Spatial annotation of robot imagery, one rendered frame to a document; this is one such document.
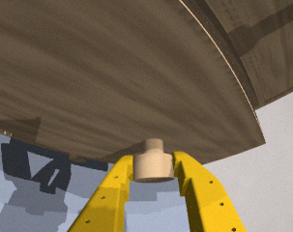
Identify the brown wooden chest of drawers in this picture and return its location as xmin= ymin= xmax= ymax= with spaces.
xmin=190 ymin=0 xmax=293 ymax=110

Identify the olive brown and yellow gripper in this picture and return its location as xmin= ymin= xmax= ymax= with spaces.
xmin=67 ymin=151 xmax=247 ymax=232

